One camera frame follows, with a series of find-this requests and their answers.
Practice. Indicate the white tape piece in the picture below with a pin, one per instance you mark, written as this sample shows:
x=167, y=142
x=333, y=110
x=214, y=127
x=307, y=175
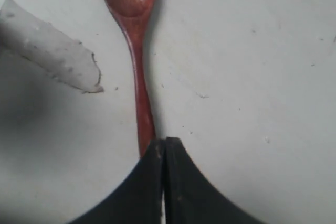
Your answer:
x=40, y=42

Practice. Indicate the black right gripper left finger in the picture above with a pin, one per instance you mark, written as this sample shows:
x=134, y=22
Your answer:
x=138, y=199

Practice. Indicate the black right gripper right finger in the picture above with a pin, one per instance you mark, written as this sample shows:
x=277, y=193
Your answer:
x=190, y=197

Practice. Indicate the dark red wooden spoon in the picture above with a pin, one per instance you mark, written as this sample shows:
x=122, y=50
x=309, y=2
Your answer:
x=133, y=16

